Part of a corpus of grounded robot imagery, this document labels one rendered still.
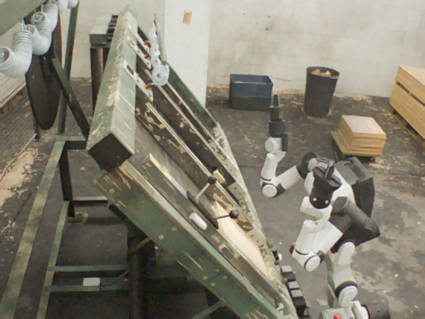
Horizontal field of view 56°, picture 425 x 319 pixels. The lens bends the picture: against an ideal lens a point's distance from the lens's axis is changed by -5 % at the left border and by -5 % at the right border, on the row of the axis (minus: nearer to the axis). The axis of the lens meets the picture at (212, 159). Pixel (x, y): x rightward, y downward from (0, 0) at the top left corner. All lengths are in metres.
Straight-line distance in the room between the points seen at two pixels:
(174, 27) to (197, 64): 0.58
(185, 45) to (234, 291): 4.41
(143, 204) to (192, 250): 0.25
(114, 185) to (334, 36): 6.37
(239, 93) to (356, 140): 1.94
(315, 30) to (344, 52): 0.63
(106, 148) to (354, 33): 6.52
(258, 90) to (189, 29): 1.42
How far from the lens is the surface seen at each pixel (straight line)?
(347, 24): 7.39
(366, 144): 5.29
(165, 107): 2.30
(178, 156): 1.91
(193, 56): 5.70
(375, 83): 7.85
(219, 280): 1.55
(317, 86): 6.32
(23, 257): 2.47
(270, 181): 2.34
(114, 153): 1.20
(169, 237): 1.38
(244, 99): 6.29
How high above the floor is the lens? 2.38
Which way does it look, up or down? 29 degrees down
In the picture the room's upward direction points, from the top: 4 degrees clockwise
